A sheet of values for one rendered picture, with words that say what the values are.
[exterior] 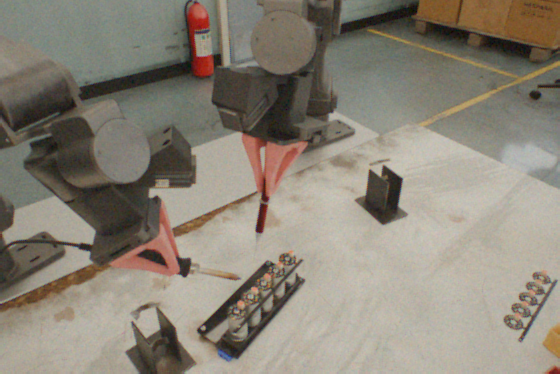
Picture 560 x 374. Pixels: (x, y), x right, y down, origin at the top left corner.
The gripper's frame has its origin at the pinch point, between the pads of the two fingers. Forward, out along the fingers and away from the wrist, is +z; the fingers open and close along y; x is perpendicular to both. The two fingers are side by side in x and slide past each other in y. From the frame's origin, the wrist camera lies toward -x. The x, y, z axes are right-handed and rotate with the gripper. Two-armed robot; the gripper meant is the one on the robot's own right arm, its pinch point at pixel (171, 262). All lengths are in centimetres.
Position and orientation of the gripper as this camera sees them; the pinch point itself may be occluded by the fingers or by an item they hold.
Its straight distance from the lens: 58.4
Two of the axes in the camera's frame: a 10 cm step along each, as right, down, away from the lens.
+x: -8.6, 4.9, 1.4
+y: -1.7, -5.4, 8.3
